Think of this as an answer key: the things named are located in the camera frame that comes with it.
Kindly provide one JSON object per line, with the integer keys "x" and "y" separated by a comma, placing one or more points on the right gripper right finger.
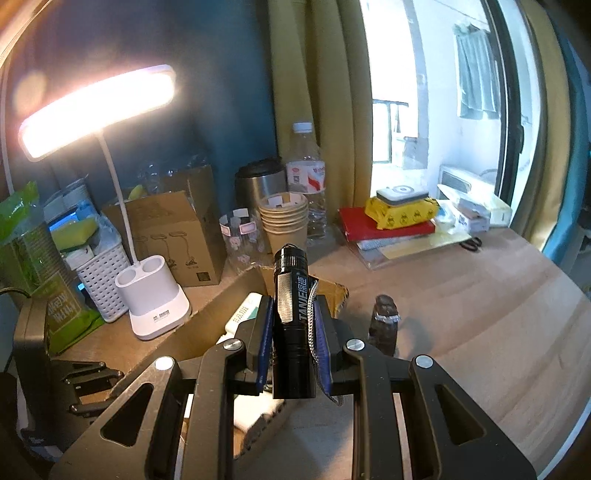
{"x": 410, "y": 411}

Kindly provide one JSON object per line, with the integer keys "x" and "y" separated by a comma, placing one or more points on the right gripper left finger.
{"x": 175, "y": 419}

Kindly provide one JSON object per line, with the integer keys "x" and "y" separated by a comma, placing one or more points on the white small jar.
{"x": 247, "y": 410}

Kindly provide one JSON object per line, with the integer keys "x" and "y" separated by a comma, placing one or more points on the cardboard box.
{"x": 205, "y": 328}

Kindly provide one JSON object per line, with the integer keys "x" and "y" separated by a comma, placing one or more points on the white pill bottle teal label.
{"x": 246, "y": 311}

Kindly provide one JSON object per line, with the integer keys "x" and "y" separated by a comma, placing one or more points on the black flashlight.
{"x": 293, "y": 374}

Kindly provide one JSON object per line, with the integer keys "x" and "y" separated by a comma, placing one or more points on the white desk lamp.
{"x": 156, "y": 302}

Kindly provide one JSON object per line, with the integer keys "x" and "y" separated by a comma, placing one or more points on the white woven plastic basket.
{"x": 98, "y": 276}

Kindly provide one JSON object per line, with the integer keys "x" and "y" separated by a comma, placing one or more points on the green snack bag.
{"x": 31, "y": 262}

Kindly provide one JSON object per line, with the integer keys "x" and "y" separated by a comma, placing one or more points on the patterned glass jar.
{"x": 244, "y": 239}

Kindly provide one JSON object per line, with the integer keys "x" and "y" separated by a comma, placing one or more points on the yellow green sponge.
{"x": 74, "y": 235}

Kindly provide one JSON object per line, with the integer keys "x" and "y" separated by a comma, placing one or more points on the brown lamp carton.
{"x": 181, "y": 224}

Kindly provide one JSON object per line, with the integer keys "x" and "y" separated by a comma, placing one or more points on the red book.
{"x": 357, "y": 226}

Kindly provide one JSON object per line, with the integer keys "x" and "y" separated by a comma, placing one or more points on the stack of paper cups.
{"x": 285, "y": 219}

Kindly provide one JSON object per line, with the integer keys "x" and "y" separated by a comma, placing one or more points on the yellow tissue pack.
{"x": 388, "y": 217}

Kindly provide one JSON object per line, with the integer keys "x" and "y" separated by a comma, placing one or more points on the black scissors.
{"x": 473, "y": 244}

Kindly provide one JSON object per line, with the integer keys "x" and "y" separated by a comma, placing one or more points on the white power bank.
{"x": 401, "y": 194}

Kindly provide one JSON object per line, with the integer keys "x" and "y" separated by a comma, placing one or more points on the stainless steel thermos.
{"x": 257, "y": 180}

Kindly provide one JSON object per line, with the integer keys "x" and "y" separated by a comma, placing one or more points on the clear water bottle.
{"x": 306, "y": 175}

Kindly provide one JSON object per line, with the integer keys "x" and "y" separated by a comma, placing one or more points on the hanging grey towel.
{"x": 477, "y": 76}

